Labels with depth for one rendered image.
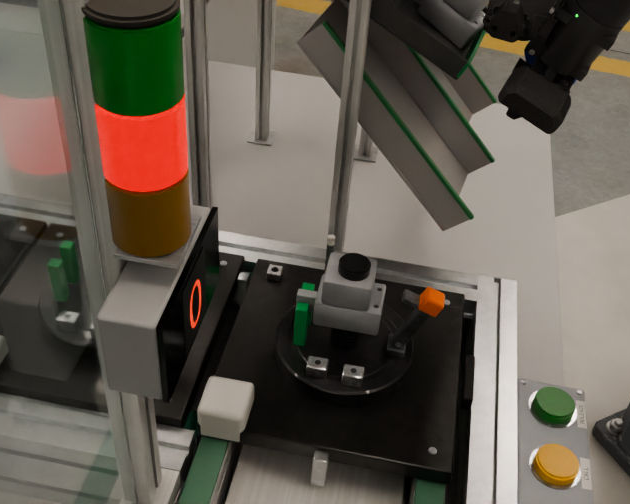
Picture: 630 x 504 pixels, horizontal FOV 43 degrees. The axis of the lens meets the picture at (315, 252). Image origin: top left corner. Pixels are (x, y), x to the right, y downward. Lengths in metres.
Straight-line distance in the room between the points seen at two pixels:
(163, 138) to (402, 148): 0.51
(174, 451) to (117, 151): 0.39
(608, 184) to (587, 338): 1.91
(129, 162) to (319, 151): 0.87
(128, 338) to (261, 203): 0.71
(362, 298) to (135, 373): 0.29
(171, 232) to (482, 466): 0.42
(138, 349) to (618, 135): 2.86
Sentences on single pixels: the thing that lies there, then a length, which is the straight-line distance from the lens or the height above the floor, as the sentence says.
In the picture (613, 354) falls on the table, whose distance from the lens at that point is 1.08.
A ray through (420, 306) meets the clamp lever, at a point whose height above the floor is 1.06.
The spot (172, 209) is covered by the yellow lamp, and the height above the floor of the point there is 1.29.
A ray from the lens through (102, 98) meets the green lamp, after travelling 0.45.
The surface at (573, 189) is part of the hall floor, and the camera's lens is 2.89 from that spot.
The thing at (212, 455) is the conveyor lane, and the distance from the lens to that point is 0.79.
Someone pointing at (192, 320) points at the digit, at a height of 1.19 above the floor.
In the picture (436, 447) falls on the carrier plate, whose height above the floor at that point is 0.97.
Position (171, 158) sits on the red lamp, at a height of 1.33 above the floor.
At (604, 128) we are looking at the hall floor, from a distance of 3.28.
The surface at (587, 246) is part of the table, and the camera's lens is 1.23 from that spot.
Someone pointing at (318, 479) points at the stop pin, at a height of 0.94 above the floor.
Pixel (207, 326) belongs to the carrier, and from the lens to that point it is 0.86.
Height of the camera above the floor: 1.60
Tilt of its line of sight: 41 degrees down
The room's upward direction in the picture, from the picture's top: 5 degrees clockwise
